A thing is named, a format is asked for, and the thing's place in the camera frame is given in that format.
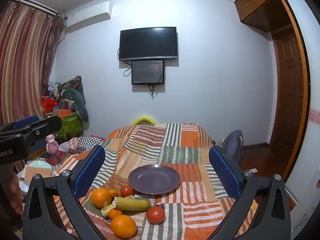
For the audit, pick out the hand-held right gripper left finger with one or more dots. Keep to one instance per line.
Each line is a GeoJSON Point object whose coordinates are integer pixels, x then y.
{"type": "Point", "coordinates": [90, 172]}

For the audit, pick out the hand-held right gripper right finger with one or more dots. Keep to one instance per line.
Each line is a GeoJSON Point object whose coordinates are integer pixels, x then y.
{"type": "Point", "coordinates": [224, 172]}

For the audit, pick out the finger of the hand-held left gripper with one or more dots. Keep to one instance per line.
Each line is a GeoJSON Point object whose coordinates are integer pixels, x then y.
{"type": "Point", "coordinates": [42, 130]}
{"type": "Point", "coordinates": [25, 121]}

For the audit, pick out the large orange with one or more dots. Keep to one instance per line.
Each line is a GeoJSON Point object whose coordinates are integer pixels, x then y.
{"type": "Point", "coordinates": [123, 226]}
{"type": "Point", "coordinates": [100, 197]}

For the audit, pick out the small tangerine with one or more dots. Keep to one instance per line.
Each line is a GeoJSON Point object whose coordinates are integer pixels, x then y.
{"type": "Point", "coordinates": [115, 213]}
{"type": "Point", "coordinates": [113, 193]}

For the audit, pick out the red tomato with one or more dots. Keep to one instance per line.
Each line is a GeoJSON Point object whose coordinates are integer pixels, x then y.
{"type": "Point", "coordinates": [127, 190]}
{"type": "Point", "coordinates": [155, 215]}

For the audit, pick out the purple plate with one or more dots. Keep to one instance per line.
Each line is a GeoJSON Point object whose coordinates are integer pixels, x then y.
{"type": "Point", "coordinates": [155, 180]}

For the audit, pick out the small dark fruit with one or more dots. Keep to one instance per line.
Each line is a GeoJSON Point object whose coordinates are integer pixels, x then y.
{"type": "Point", "coordinates": [160, 205]}

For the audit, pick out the person's left hand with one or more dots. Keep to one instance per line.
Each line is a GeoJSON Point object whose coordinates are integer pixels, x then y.
{"type": "Point", "coordinates": [16, 195]}

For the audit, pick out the pink doll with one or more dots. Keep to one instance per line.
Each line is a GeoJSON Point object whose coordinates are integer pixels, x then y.
{"type": "Point", "coordinates": [52, 145]}

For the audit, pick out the orange box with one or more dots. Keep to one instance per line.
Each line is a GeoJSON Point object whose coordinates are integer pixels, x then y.
{"type": "Point", "coordinates": [61, 112]}

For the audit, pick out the red bag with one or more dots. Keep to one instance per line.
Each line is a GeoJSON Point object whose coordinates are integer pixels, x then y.
{"type": "Point", "coordinates": [49, 104]}

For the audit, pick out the green patterned box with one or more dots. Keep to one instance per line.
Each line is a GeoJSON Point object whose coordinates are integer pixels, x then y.
{"type": "Point", "coordinates": [70, 126]}

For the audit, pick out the grey-purple backpack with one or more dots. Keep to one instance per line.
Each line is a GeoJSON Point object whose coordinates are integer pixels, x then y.
{"type": "Point", "coordinates": [232, 145]}

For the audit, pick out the teal plate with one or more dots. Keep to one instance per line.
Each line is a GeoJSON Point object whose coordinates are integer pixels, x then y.
{"type": "Point", "coordinates": [40, 164]}

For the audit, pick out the floral cloth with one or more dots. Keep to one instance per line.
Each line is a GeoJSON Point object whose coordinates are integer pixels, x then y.
{"type": "Point", "coordinates": [71, 145]}

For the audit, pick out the checkered cloth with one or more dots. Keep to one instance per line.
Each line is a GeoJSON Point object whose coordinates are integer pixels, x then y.
{"type": "Point", "coordinates": [91, 140]}

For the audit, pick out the tan cardboard box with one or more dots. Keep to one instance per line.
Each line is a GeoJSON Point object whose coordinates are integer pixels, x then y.
{"type": "Point", "coordinates": [37, 172]}

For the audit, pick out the grey plush shark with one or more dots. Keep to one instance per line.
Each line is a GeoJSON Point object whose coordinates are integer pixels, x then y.
{"type": "Point", "coordinates": [78, 102]}

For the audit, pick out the striped patchwork blanket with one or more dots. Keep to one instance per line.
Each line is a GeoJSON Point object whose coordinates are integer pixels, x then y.
{"type": "Point", "coordinates": [175, 152]}

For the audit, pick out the dark patterned cushion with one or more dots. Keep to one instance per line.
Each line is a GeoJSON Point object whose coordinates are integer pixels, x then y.
{"type": "Point", "coordinates": [73, 82]}

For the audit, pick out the striped red curtain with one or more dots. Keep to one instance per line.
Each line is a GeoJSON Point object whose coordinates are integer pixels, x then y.
{"type": "Point", "coordinates": [27, 62]}

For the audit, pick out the yellow curved object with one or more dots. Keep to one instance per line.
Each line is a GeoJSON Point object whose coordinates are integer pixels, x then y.
{"type": "Point", "coordinates": [143, 119]}

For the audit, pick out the brown wooden door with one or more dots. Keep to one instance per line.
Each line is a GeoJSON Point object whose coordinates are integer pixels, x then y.
{"type": "Point", "coordinates": [287, 100]}

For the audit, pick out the curtain rod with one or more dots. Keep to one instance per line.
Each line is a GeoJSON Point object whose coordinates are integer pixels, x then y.
{"type": "Point", "coordinates": [37, 5]}

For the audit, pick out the white air conditioner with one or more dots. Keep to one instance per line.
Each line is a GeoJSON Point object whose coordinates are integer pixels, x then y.
{"type": "Point", "coordinates": [88, 17]}

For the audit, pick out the white wardrobe sliding door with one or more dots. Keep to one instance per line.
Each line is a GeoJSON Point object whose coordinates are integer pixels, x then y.
{"type": "Point", "coordinates": [312, 80]}

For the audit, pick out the wooden overhead cabinet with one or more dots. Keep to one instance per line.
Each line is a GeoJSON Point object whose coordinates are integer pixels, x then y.
{"type": "Point", "coordinates": [257, 5]}

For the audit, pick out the small black wall monitor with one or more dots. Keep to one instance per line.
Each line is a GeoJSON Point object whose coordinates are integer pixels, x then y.
{"type": "Point", "coordinates": [148, 72]}

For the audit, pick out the wall-mounted black television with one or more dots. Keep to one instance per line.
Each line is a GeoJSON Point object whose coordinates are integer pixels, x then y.
{"type": "Point", "coordinates": [148, 43]}

